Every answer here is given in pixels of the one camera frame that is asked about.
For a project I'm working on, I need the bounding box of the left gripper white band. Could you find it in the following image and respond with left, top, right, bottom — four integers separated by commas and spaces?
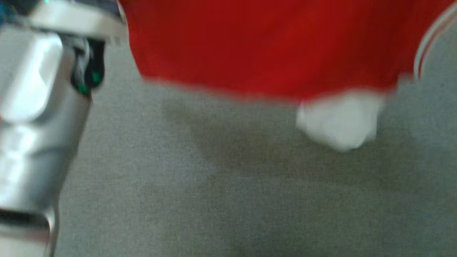
29, 0, 127, 97

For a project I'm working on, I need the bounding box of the red jersey with white trim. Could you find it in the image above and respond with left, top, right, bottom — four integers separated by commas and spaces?
118, 0, 457, 152

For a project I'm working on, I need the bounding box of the large grey sofa seat cushion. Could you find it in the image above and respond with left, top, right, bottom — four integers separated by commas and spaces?
54, 21, 457, 257

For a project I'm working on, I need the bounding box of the left black cable blue connector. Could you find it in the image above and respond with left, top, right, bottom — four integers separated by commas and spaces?
0, 7, 16, 27

